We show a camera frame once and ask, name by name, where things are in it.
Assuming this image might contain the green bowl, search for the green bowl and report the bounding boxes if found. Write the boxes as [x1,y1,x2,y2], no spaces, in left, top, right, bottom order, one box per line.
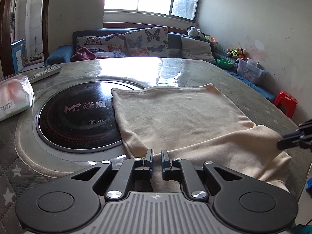
[216,58,233,69]

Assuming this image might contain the blue corner sofa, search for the blue corner sofa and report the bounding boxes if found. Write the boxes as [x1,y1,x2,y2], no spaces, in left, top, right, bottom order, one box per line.
[44,27,279,103]

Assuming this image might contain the grey pillow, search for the grey pillow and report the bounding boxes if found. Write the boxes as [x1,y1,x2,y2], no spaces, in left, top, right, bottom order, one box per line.
[181,36,217,65]

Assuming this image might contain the red plastic stool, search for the red plastic stool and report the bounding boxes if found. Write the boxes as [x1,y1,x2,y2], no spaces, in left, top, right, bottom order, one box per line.
[274,91,298,119]

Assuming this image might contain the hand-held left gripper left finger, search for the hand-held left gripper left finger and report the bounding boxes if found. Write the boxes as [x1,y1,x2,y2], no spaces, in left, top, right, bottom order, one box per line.
[71,149,154,199]

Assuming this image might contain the blue cabinet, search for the blue cabinet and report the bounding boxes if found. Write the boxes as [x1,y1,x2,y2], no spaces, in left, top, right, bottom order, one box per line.
[11,40,25,73]

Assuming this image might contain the square butterfly print cushion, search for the square butterfly print cushion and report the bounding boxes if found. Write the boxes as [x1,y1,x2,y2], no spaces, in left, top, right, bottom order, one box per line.
[124,26,170,58]

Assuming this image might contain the brown plush toys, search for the brown plush toys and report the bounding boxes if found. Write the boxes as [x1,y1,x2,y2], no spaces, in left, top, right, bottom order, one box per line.
[227,47,247,60]

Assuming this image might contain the tissue pack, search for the tissue pack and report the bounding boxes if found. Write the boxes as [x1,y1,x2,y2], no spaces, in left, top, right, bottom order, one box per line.
[0,75,35,122]

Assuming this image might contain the pink cloth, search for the pink cloth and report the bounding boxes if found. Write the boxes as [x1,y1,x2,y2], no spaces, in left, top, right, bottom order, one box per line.
[71,47,109,63]

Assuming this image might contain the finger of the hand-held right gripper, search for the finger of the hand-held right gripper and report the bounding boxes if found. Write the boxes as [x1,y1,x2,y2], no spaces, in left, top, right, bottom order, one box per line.
[277,118,312,151]

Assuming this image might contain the dark wooden door frame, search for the dark wooden door frame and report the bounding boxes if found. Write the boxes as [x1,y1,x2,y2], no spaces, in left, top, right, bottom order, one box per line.
[0,0,53,76]

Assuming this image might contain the long butterfly print cushion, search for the long butterfly print cushion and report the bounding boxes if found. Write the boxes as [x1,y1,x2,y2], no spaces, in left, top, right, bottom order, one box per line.
[75,34,126,54]

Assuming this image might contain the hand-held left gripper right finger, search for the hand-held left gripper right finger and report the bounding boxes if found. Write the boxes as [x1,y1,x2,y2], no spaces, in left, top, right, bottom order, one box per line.
[161,149,240,199]

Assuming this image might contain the grey remote control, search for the grey remote control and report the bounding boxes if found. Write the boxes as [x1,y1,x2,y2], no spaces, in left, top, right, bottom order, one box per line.
[26,66,62,83]

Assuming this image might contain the panda plush toy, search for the panda plush toy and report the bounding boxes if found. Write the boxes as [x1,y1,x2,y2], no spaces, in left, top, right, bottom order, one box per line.
[187,26,207,39]

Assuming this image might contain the cream garment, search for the cream garment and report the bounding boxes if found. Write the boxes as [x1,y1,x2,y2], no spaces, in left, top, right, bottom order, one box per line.
[111,83,292,193]

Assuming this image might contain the clear plastic storage box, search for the clear plastic storage box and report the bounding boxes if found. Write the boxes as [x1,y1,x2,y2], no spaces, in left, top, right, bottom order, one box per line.
[235,58,266,85]

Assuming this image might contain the black round induction cooktop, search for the black round induction cooktop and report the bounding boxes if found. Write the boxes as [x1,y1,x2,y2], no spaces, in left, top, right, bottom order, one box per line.
[36,79,150,153]

